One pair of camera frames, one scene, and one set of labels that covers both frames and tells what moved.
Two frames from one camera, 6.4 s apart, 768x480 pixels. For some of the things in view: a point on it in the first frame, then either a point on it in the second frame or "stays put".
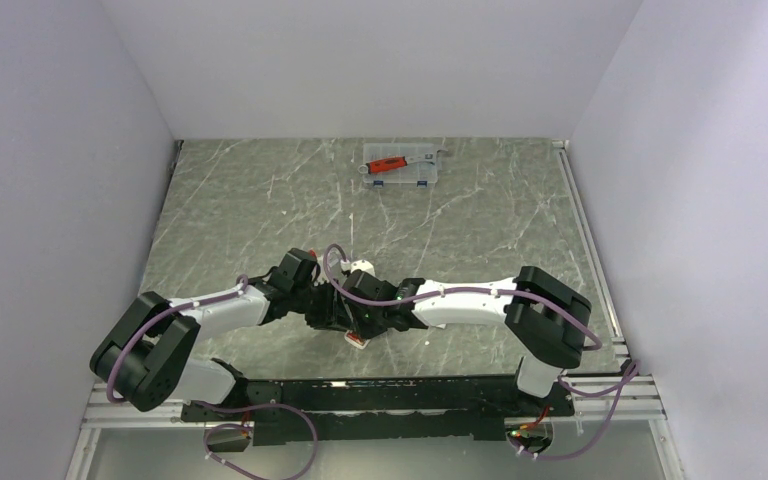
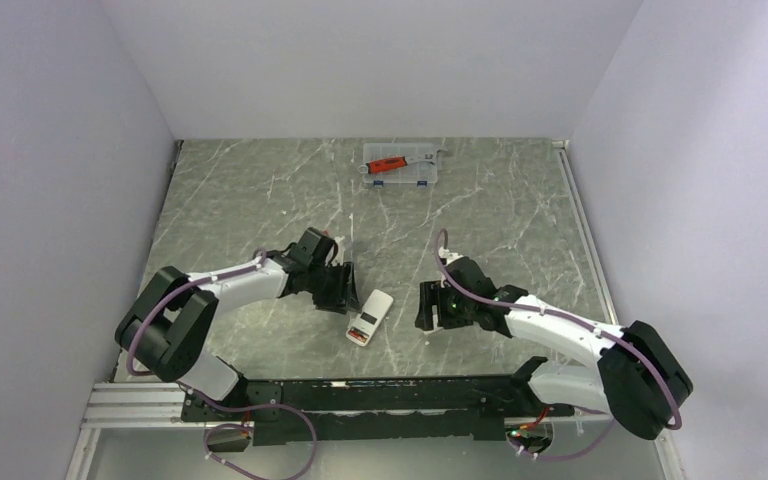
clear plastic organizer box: (418, 173) stays put
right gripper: (368, 332) -> (428, 297)
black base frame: (426, 409) stays put
